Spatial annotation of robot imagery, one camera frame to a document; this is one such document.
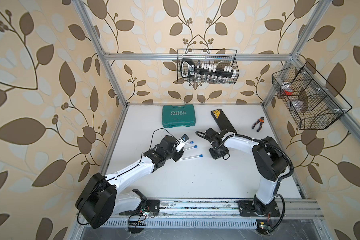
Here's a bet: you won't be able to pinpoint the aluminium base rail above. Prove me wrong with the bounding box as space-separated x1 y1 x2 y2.
89 198 324 230

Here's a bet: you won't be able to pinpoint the black wire basket wall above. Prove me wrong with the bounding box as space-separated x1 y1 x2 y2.
272 62 352 130
177 48 240 85

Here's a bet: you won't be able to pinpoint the black tool case yellow label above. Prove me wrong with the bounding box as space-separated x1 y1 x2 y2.
211 109 237 134

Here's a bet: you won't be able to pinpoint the orange black pliers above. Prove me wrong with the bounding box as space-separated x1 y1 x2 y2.
252 117 265 132

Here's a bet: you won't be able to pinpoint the black wire basket right wall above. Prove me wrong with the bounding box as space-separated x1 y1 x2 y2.
272 62 352 130

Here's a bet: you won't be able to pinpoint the aluminium frame post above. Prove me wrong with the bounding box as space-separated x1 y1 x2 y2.
73 0 128 109

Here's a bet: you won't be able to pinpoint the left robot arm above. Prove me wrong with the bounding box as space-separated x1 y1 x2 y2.
76 135 189 229

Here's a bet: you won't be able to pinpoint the black socket holder rail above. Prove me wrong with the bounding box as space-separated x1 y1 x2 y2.
179 59 240 79

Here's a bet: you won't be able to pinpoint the green plastic tool case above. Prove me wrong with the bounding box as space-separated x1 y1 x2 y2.
162 104 196 128

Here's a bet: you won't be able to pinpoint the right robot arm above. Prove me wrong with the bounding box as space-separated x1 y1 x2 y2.
196 128 294 216

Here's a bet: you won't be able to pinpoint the black wire basket back wall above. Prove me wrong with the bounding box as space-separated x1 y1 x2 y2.
177 48 240 85

